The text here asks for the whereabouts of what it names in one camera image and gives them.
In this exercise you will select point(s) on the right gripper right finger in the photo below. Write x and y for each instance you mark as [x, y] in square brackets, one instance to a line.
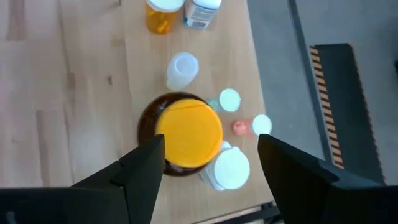
[292, 180]

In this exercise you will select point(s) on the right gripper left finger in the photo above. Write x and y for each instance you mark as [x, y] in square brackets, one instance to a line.
[143, 174]

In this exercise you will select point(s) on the white blue-label medicine bottle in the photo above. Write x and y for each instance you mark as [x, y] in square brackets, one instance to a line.
[199, 14]
[231, 168]

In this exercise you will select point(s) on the amber bottle yellow cap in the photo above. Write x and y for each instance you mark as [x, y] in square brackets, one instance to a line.
[189, 130]

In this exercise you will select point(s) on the pink vial white cap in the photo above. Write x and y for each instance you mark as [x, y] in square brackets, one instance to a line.
[261, 124]

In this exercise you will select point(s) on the small clear vial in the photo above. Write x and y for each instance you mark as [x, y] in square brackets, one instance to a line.
[229, 99]

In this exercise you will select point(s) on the plain white plastic bottle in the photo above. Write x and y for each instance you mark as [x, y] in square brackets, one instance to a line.
[182, 67]

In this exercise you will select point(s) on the orange pill bottle white cap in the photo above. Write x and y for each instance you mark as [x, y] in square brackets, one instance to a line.
[158, 21]

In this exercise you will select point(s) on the wooden shelf black metal legs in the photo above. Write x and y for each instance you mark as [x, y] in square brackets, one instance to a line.
[217, 62]

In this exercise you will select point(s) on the black hazard-striped floor mat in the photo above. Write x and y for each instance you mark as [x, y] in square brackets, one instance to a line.
[348, 109]

